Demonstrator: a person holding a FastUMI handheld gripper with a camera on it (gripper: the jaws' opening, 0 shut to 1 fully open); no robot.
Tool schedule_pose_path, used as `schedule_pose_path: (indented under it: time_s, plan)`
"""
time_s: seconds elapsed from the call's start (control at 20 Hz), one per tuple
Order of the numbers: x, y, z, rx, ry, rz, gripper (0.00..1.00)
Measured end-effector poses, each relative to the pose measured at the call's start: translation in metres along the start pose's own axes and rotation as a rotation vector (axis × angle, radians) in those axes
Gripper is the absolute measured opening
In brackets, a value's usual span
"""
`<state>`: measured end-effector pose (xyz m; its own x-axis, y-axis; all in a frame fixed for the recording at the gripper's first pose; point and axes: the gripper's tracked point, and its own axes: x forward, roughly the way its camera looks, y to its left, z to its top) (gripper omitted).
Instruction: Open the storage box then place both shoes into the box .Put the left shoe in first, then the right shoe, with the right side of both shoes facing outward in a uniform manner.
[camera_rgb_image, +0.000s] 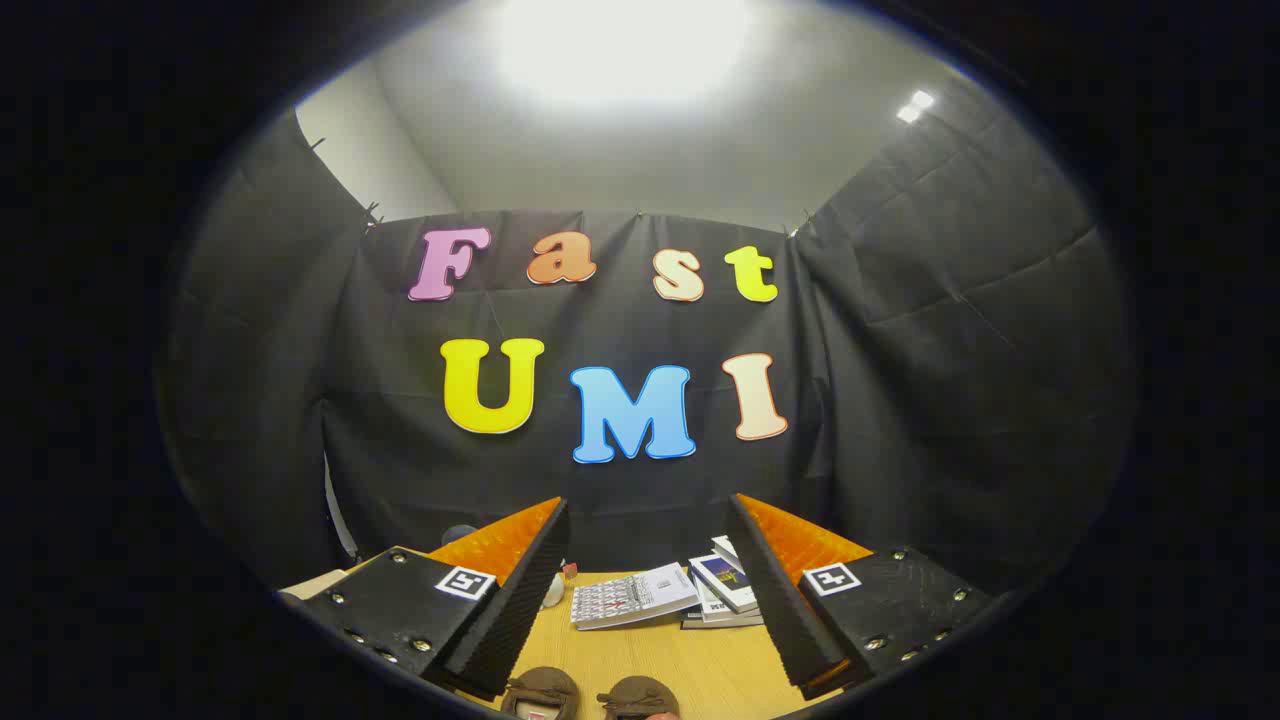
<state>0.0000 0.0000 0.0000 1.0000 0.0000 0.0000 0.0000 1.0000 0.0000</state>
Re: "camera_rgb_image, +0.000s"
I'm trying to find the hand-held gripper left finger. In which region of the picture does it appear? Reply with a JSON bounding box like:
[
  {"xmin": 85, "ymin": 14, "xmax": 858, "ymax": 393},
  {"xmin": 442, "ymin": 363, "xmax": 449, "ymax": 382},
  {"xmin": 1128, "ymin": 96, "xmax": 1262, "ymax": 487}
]
[{"xmin": 285, "ymin": 497, "xmax": 572, "ymax": 701}]

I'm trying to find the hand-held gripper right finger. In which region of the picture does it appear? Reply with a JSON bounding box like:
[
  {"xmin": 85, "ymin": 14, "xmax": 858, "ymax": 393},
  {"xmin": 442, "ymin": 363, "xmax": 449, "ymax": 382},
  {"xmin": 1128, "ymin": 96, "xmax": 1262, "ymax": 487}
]
[{"xmin": 725, "ymin": 492, "xmax": 997, "ymax": 702}]

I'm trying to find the brown fuzzy shoe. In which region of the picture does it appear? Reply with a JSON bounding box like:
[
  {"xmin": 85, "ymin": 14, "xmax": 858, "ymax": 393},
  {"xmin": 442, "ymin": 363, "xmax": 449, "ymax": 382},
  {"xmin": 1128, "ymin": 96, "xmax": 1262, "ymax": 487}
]
[
  {"xmin": 500, "ymin": 666, "xmax": 582, "ymax": 720},
  {"xmin": 597, "ymin": 676, "xmax": 682, "ymax": 720}
]

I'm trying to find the beige fabric storage box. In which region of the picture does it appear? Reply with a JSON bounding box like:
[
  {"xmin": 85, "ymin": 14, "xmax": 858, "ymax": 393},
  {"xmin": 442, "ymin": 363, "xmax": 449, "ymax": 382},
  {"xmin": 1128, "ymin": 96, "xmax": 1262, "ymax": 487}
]
[{"xmin": 280, "ymin": 545, "xmax": 433, "ymax": 601}]

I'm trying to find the white book blue cover picture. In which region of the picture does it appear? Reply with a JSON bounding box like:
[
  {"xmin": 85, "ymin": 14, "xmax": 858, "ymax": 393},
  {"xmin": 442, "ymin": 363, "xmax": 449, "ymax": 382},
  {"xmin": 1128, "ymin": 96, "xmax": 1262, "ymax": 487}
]
[{"xmin": 688, "ymin": 553, "xmax": 760, "ymax": 614}]

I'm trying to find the thin white book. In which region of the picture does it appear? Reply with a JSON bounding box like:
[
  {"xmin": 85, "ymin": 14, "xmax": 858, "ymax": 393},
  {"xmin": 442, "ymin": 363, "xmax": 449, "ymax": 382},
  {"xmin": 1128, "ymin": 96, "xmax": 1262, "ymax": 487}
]
[{"xmin": 694, "ymin": 580, "xmax": 763, "ymax": 624}]

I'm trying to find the patterned cover book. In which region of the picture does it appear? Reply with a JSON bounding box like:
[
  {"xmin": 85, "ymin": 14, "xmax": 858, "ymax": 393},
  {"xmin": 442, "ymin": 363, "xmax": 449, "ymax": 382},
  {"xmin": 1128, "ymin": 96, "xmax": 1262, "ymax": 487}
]
[{"xmin": 570, "ymin": 562, "xmax": 701, "ymax": 632}]

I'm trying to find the large bright ceiling light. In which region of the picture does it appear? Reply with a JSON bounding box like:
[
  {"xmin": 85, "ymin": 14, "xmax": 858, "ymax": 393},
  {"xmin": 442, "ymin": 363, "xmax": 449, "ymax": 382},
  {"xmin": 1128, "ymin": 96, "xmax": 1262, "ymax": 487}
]
[{"xmin": 490, "ymin": 0, "xmax": 753, "ymax": 113}]

